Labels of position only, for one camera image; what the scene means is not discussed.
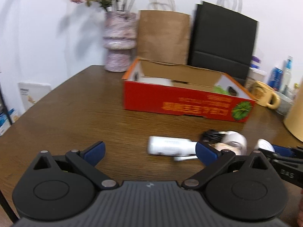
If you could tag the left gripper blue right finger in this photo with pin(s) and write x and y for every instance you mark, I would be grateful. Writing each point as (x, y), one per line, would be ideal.
(206, 153)

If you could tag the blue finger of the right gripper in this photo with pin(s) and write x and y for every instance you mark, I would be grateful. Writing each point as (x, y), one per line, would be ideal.
(282, 151)

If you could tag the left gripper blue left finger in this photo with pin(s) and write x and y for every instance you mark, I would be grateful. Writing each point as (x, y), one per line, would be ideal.
(94, 154)

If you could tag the white spray bottle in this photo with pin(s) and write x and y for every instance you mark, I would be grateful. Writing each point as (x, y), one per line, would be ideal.
(180, 149)

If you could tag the cream yellow pot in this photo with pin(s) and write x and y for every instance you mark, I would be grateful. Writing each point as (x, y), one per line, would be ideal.
(294, 118)

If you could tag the white round travel adapter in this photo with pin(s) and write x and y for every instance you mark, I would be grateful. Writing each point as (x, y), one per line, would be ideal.
(232, 141)

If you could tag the grey ceramic bowl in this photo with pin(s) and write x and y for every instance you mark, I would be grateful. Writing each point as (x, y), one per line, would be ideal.
(285, 104)

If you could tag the yellow bear mug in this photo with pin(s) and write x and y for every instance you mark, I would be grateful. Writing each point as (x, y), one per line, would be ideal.
(265, 95)

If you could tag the blue drink can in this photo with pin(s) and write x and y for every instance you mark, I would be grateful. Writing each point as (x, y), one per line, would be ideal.
(275, 78)

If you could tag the clear jar with white lid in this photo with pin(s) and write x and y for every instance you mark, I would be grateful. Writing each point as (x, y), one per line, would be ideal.
(254, 74)

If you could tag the white box on floor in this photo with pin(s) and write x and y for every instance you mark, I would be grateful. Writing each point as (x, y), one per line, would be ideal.
(31, 93)

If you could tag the red cardboard box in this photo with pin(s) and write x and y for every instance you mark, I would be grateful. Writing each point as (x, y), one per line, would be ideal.
(185, 90)

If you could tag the purple white container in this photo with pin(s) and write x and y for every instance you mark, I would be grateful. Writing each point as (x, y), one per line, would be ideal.
(255, 62)

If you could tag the black paper bag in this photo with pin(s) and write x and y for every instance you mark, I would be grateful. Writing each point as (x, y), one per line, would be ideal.
(222, 39)

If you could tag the pink textured vase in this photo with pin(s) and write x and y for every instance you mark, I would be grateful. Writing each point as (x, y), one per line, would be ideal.
(120, 34)

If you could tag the brown paper bag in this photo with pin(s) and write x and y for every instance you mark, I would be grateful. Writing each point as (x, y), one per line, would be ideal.
(163, 33)

